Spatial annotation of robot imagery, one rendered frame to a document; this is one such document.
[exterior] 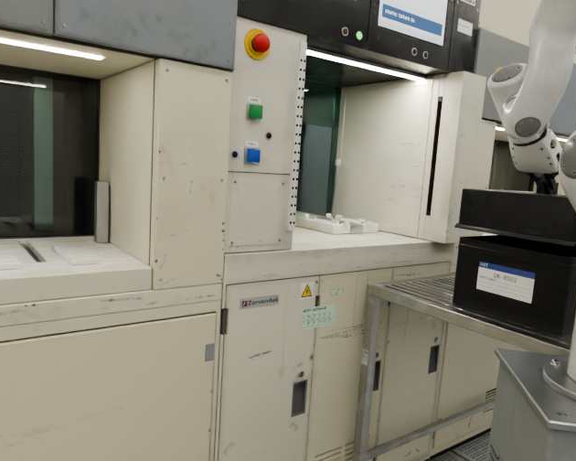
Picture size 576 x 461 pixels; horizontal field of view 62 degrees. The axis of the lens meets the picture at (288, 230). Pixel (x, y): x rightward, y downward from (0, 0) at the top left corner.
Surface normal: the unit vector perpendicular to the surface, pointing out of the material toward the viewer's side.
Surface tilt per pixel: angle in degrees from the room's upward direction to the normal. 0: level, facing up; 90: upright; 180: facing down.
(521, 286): 90
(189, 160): 90
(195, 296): 90
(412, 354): 90
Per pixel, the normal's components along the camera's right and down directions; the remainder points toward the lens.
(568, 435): -0.16, 0.12
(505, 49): 0.59, 0.15
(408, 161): -0.81, 0.03
